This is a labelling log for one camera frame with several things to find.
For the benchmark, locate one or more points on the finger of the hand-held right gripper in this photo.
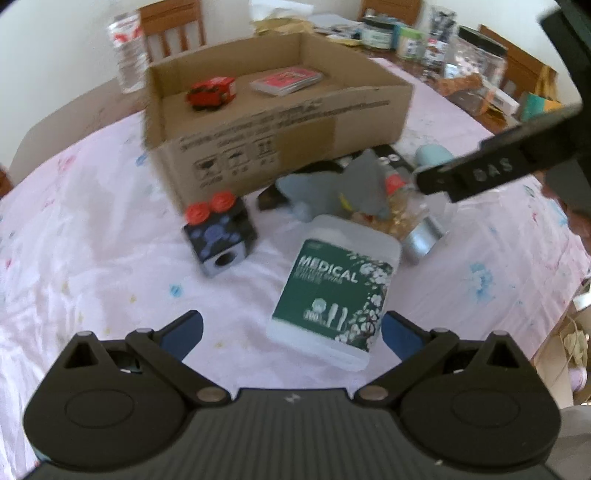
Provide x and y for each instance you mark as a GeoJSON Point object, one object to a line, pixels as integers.
{"type": "Point", "coordinates": [475, 173]}

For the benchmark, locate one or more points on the brown paper bag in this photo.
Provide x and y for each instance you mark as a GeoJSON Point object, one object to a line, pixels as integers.
{"type": "Point", "coordinates": [286, 26]}

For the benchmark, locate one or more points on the dark lid glass jar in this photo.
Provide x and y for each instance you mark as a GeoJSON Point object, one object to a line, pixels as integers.
{"type": "Point", "coordinates": [379, 32]}

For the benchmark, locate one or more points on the clear jar of utensils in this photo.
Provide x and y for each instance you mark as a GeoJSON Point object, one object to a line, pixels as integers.
{"type": "Point", "coordinates": [438, 37]}

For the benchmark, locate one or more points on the grey shark plush toy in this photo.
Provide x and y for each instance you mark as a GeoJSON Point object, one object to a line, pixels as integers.
{"type": "Point", "coordinates": [351, 189]}

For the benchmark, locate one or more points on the green label cotton swab box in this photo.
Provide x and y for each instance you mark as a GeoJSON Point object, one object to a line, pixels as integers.
{"type": "Point", "coordinates": [332, 286]}

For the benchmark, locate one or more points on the brown cardboard box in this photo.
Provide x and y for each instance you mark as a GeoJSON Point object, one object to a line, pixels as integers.
{"type": "Point", "coordinates": [286, 138]}

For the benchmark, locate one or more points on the floral pink tablecloth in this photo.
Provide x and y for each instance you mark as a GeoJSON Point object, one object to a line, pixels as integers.
{"type": "Point", "coordinates": [92, 258]}

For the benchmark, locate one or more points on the red toy car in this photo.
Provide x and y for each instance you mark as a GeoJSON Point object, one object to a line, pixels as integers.
{"type": "Point", "coordinates": [210, 94]}

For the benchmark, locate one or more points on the teal box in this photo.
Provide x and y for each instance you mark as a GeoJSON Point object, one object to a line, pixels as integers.
{"type": "Point", "coordinates": [538, 106]}

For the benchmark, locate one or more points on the wrapped plastic cup stack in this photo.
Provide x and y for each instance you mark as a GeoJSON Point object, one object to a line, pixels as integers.
{"type": "Point", "coordinates": [127, 50]}

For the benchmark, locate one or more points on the black lid clear jar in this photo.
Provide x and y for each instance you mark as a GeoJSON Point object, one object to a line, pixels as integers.
{"type": "Point", "coordinates": [475, 64]}

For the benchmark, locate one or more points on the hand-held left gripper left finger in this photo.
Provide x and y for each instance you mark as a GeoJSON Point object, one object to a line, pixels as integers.
{"type": "Point", "coordinates": [182, 333]}

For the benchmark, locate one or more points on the gold bead bottle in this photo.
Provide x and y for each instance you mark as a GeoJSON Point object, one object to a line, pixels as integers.
{"type": "Point", "coordinates": [408, 210]}

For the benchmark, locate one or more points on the green lid container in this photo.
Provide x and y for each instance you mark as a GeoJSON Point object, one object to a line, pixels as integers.
{"type": "Point", "coordinates": [411, 44]}

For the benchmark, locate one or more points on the light blue oval case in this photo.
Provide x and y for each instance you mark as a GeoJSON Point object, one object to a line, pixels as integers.
{"type": "Point", "coordinates": [434, 156]}

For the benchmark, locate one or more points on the wooden chair back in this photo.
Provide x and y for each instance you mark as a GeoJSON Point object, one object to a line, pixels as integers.
{"type": "Point", "coordinates": [173, 27]}

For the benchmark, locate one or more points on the black cube pencil sharpener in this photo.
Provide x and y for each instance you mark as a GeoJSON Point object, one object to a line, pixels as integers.
{"type": "Point", "coordinates": [221, 235]}

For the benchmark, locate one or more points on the pink card pack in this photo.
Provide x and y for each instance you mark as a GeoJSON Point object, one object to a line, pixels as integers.
{"type": "Point", "coordinates": [286, 82]}

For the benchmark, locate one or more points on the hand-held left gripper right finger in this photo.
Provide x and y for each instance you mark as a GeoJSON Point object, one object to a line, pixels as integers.
{"type": "Point", "coordinates": [402, 333]}

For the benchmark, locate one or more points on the black digital timer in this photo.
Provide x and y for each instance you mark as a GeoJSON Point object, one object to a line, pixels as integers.
{"type": "Point", "coordinates": [401, 159]}

